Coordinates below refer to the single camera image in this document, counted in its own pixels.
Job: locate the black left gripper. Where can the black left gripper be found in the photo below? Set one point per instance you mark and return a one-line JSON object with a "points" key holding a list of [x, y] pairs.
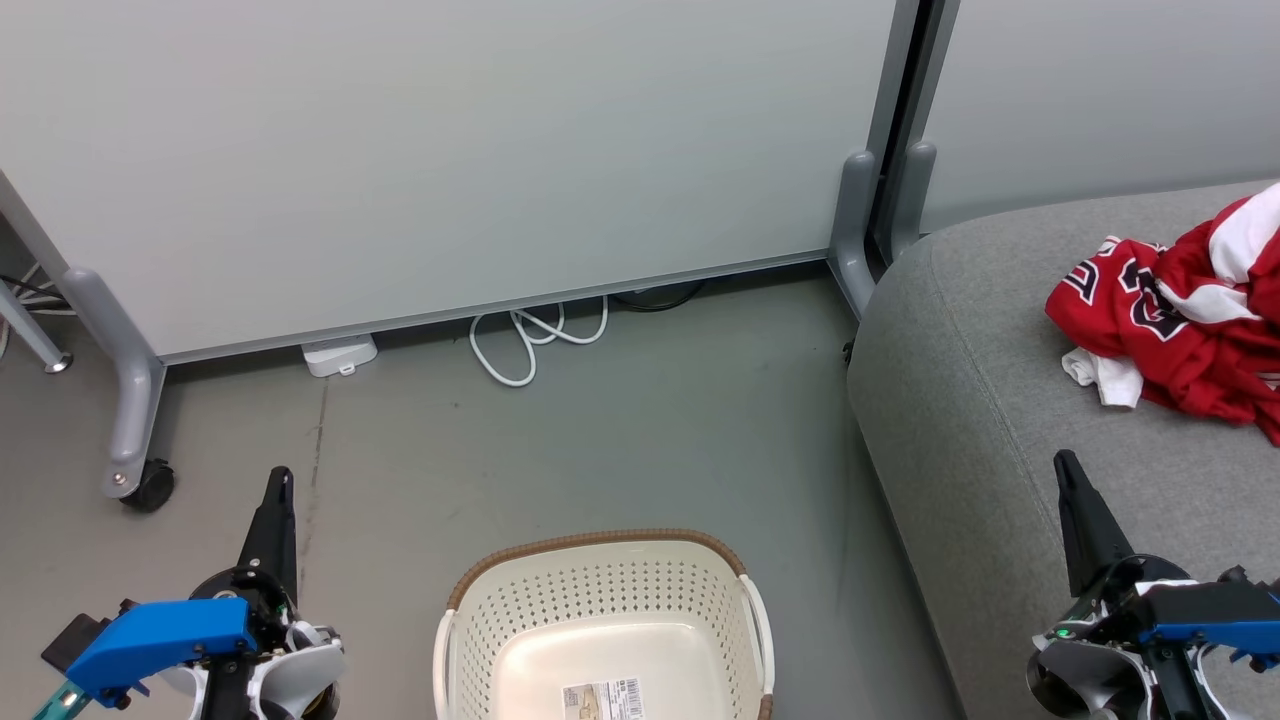
{"points": [[275, 605]]}

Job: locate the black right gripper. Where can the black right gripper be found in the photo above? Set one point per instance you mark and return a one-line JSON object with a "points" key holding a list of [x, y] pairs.
{"points": [[1200, 600]]}

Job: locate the red jersey with white sleeves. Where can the red jersey with white sleeves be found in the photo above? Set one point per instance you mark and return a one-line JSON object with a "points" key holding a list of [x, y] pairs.
{"points": [[1180, 360]]}

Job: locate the red shorts with white stripes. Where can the red shorts with white stripes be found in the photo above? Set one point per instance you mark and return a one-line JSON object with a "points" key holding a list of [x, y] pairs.
{"points": [[1245, 245]]}

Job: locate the cream perforated laundry basket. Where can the cream perforated laundry basket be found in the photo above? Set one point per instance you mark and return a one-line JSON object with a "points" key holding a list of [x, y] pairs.
{"points": [[600, 600]]}

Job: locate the black castor wheel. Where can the black castor wheel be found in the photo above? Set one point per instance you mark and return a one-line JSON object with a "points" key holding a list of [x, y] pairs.
{"points": [[150, 488]]}

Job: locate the grey fabric sofa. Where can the grey fabric sofa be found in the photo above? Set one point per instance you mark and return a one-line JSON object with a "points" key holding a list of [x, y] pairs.
{"points": [[980, 400]]}

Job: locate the white power adapter box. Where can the white power adapter box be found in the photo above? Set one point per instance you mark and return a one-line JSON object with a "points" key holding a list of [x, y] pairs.
{"points": [[340, 356]]}

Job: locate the grey metal table leg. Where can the grey metal table leg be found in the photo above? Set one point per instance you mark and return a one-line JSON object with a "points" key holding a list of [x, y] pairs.
{"points": [[30, 335]]}

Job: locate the printed barcode sticker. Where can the printed barcode sticker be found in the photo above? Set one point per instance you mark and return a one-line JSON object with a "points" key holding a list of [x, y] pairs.
{"points": [[602, 700]]}

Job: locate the wide white partition panel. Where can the wide white partition panel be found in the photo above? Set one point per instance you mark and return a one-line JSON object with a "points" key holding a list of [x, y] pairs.
{"points": [[400, 150]]}

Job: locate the narrow white partition panel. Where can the narrow white partition panel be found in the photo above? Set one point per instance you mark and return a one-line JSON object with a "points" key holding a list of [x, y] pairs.
{"points": [[1100, 90]]}

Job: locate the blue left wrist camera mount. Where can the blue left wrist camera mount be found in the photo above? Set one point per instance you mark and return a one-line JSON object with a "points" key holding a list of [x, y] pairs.
{"points": [[160, 635]]}

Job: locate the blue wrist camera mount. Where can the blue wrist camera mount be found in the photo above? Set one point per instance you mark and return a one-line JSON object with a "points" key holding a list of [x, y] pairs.
{"points": [[1220, 637], [160, 635]]}

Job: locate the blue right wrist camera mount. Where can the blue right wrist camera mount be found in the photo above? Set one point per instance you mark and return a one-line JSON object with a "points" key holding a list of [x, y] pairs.
{"points": [[1220, 637]]}

